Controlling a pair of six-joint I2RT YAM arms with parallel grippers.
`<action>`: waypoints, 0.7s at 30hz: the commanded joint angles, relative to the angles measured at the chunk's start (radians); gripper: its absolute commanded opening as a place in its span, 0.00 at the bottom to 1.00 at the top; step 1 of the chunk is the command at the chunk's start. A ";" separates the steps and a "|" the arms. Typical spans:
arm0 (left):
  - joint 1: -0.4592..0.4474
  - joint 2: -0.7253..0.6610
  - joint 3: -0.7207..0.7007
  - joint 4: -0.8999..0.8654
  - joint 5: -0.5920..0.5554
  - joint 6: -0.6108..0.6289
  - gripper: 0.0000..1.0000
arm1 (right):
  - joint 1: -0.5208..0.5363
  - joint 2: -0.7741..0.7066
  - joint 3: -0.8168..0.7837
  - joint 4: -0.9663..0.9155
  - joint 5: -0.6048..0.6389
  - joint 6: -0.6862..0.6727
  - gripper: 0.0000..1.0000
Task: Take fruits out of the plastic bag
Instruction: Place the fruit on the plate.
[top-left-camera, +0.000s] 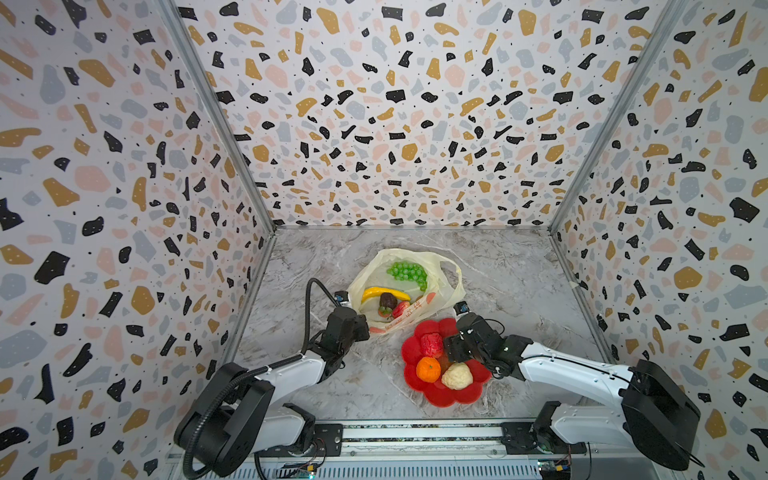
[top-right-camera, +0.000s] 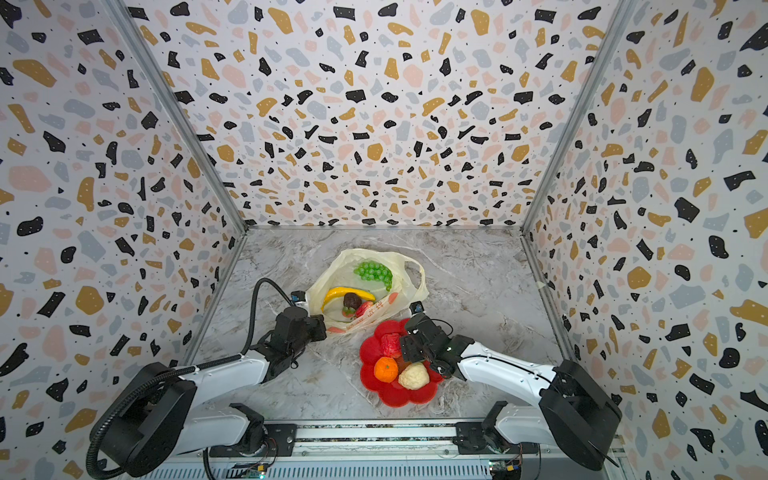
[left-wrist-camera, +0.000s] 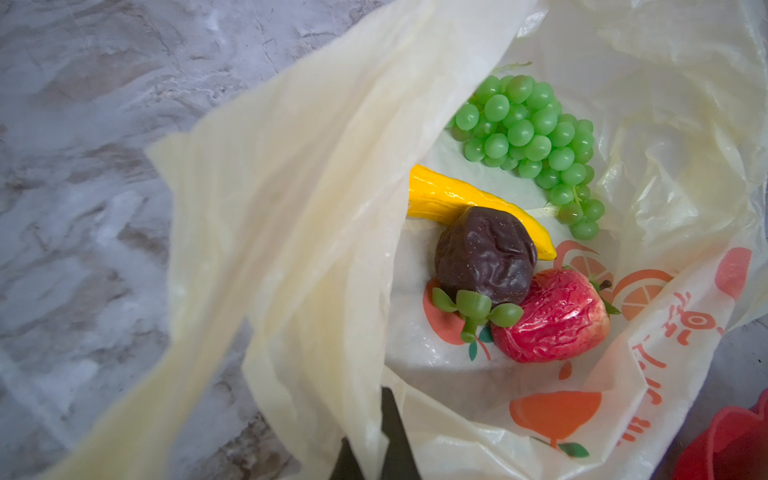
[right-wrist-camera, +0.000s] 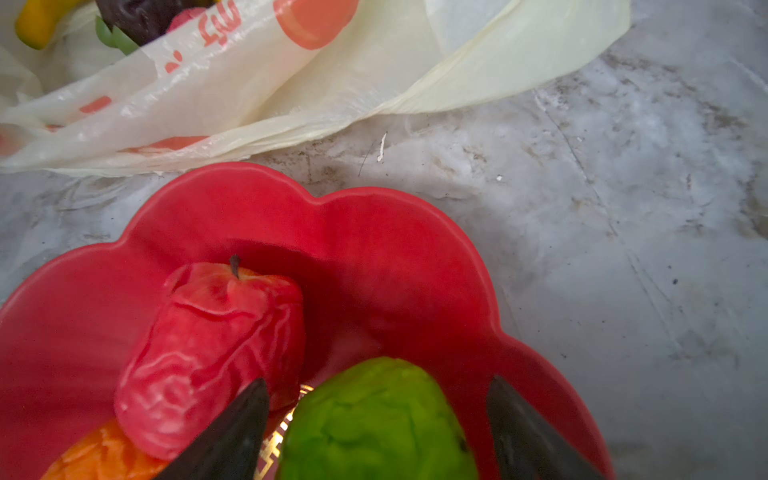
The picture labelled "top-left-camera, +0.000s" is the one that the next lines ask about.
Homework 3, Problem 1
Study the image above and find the cream white toy fruit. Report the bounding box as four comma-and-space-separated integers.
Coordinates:
441, 363, 474, 391

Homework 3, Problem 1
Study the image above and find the red toy fruit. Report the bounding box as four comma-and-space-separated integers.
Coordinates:
419, 332, 444, 359

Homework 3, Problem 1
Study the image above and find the yellow toy banana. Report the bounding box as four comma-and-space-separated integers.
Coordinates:
361, 287, 411, 305

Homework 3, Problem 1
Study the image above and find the orange toy fruit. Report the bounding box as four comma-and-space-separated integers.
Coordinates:
416, 357, 442, 384

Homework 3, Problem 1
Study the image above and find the yellow plastic fruit-print bag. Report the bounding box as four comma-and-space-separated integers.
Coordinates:
347, 248, 465, 334

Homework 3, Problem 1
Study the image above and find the red flower-shaped plate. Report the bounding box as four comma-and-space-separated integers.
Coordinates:
401, 318, 491, 408

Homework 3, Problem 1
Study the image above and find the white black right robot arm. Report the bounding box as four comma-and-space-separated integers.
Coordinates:
444, 302, 701, 471

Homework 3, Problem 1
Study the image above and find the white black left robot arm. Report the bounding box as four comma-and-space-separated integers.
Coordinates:
174, 305, 370, 479

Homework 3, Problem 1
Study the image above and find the green toy grape bunch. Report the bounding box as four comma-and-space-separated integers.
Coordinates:
387, 261, 428, 292

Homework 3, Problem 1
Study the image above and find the black corrugated left cable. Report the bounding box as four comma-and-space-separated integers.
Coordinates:
181, 277, 343, 479

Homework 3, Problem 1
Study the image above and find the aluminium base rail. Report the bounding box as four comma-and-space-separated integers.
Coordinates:
167, 418, 661, 480

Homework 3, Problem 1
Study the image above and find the aluminium left corner post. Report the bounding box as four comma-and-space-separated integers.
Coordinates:
157, 0, 276, 237

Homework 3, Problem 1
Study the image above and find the aluminium corner post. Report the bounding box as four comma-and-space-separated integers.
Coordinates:
548, 0, 686, 237
157, 0, 276, 237

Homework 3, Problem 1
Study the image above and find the aluminium right corner post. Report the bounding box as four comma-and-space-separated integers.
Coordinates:
548, 0, 686, 237

